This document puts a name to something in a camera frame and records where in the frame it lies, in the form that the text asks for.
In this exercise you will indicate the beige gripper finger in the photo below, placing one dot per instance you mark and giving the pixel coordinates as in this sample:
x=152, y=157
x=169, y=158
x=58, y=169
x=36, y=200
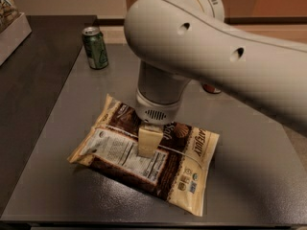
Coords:
x=152, y=127
x=148, y=142

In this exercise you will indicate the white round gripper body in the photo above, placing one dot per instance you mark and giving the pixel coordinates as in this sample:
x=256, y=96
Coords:
x=155, y=111

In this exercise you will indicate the brown chip bag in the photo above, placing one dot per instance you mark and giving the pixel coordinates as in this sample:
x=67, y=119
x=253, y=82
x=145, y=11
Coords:
x=176, y=172

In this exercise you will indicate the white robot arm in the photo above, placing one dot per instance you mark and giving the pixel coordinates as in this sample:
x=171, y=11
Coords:
x=182, y=40

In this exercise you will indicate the red soda can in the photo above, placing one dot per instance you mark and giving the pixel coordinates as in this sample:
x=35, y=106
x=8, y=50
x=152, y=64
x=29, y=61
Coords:
x=211, y=89

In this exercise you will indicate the green soda can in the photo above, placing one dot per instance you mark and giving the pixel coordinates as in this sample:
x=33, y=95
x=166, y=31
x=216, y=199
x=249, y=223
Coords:
x=95, y=48

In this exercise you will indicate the white box on counter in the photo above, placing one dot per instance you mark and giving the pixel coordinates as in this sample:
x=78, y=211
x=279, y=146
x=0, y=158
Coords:
x=14, y=28

